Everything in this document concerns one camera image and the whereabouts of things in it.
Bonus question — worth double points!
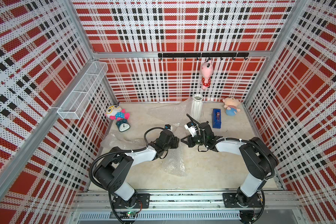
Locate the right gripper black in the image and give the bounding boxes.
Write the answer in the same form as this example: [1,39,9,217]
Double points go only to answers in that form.
[181,134,207,147]

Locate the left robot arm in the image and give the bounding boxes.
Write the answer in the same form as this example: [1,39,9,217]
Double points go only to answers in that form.
[89,125,180,202]

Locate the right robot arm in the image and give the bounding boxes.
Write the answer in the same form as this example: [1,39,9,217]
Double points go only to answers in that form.
[181,115,279,208]

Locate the bubble wrap pile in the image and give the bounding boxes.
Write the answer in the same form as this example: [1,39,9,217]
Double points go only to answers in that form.
[147,99,193,127]

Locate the blue tape dispenser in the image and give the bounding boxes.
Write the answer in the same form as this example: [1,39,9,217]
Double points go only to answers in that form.
[212,108,222,129]

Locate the tall white ribbed vase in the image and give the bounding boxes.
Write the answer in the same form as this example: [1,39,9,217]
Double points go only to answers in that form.
[190,94,203,121]

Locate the teal alarm clock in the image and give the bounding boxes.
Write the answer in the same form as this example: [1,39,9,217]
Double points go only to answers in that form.
[116,119,130,132]

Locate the plush doll blue pants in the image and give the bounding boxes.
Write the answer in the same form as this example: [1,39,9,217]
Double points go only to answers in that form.
[223,98,241,116]

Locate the white pink owl plush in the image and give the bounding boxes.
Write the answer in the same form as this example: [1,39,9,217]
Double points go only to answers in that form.
[105,105,130,121]

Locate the pink hanging plush toy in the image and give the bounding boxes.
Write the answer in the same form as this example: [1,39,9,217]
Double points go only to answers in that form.
[200,59,214,90]

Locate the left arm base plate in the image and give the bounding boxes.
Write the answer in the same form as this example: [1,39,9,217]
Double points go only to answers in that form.
[113,193,151,209]

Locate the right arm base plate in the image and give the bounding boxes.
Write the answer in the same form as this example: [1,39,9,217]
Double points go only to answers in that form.
[223,193,263,208]

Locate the black hook rail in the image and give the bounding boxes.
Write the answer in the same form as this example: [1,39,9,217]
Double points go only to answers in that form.
[158,52,249,59]

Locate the white wire mesh shelf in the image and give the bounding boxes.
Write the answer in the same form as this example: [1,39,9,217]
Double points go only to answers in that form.
[57,61,108,119]

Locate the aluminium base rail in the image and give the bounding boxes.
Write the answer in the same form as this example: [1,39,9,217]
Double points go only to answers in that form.
[69,189,301,222]

